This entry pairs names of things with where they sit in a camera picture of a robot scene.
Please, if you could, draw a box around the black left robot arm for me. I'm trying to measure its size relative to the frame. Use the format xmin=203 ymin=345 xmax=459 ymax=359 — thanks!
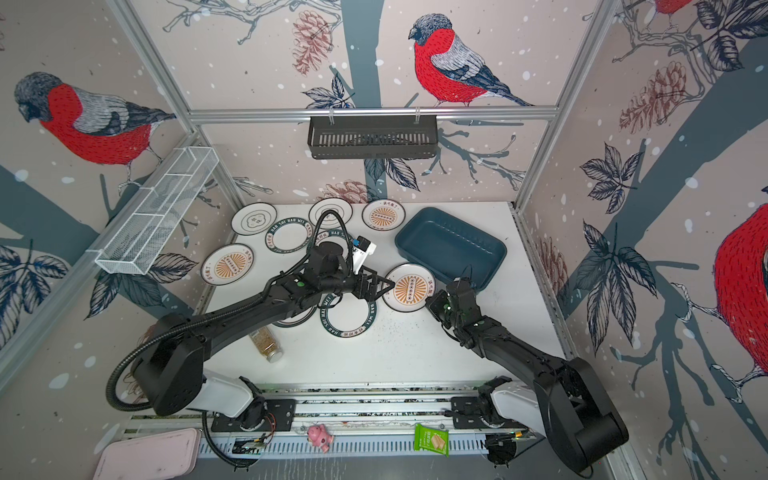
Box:
xmin=131 ymin=242 xmax=395 ymax=418

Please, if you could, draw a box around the white clover plate left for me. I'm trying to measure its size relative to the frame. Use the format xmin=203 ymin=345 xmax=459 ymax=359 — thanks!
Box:
xmin=230 ymin=202 xmax=277 ymax=236

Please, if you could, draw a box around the pink tray lid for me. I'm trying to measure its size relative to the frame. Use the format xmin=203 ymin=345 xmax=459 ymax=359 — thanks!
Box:
xmin=93 ymin=428 xmax=201 ymax=480

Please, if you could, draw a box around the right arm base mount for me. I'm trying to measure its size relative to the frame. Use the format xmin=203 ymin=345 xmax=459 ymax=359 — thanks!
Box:
xmin=443 ymin=396 xmax=527 ymax=430

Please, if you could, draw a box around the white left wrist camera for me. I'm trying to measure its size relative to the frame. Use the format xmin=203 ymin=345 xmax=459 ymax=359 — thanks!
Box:
xmin=352 ymin=236 xmax=376 ymax=274

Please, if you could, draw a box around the aluminium frame post back right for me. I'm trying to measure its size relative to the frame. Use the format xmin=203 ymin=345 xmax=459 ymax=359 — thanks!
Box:
xmin=515 ymin=0 xmax=621 ymax=215

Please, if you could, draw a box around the white clover plate right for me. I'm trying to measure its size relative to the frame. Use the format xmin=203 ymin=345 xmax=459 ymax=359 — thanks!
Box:
xmin=308 ymin=198 xmax=354 ymax=230

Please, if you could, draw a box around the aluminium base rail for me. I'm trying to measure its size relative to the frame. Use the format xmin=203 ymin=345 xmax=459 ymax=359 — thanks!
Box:
xmin=116 ymin=380 xmax=631 ymax=463

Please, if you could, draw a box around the large green rim plate back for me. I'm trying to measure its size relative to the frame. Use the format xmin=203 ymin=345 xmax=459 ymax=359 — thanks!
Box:
xmin=315 ymin=229 xmax=347 ymax=255

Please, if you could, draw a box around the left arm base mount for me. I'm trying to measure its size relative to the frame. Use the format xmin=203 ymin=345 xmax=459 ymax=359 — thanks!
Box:
xmin=211 ymin=397 xmax=297 ymax=433

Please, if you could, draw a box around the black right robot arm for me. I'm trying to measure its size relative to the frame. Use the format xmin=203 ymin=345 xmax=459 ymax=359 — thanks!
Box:
xmin=426 ymin=278 xmax=629 ymax=473

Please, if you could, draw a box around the small green rim plate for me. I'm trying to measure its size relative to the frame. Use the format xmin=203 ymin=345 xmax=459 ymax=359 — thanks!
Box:
xmin=264 ymin=217 xmax=314 ymax=254

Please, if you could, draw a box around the aluminium frame post back left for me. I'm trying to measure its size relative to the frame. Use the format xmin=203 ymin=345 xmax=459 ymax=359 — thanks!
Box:
xmin=104 ymin=0 xmax=247 ymax=211

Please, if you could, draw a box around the green snack packet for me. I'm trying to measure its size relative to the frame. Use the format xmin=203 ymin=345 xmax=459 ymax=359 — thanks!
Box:
xmin=414 ymin=424 xmax=450 ymax=456

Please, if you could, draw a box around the dark teal plastic bin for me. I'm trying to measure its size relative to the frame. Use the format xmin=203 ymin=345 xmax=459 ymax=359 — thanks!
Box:
xmin=395 ymin=207 xmax=507 ymax=292

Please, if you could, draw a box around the aluminium frame post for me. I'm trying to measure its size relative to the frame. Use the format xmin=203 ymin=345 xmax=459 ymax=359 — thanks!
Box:
xmin=104 ymin=0 xmax=247 ymax=211
xmin=515 ymin=0 xmax=621 ymax=215

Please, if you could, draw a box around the aluminium horizontal frame bar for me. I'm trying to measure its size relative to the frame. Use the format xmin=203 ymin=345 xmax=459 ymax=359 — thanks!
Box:
xmin=187 ymin=106 xmax=560 ymax=125

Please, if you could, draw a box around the white clover plate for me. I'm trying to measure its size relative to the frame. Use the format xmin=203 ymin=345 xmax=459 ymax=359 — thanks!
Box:
xmin=308 ymin=198 xmax=354 ymax=230
xmin=230 ymin=202 xmax=277 ymax=236

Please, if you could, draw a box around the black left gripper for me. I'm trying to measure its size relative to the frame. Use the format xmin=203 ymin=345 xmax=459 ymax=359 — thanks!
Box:
xmin=320 ymin=262 xmax=396 ymax=302

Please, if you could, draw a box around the spice jar with granules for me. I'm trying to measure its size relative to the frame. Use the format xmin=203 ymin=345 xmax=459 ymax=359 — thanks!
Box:
xmin=249 ymin=327 xmax=283 ymax=363

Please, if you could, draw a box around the black hanging wire basket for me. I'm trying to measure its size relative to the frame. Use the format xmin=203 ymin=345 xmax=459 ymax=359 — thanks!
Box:
xmin=307 ymin=115 xmax=439 ymax=160

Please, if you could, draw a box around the pink plush toy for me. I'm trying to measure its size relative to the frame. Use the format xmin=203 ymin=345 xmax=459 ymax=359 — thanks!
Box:
xmin=307 ymin=424 xmax=334 ymax=453

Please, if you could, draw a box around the sunburst plate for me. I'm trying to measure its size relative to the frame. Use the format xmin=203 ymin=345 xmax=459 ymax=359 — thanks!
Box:
xmin=383 ymin=263 xmax=435 ymax=313
xmin=361 ymin=199 xmax=406 ymax=231
xmin=200 ymin=243 xmax=255 ymax=286

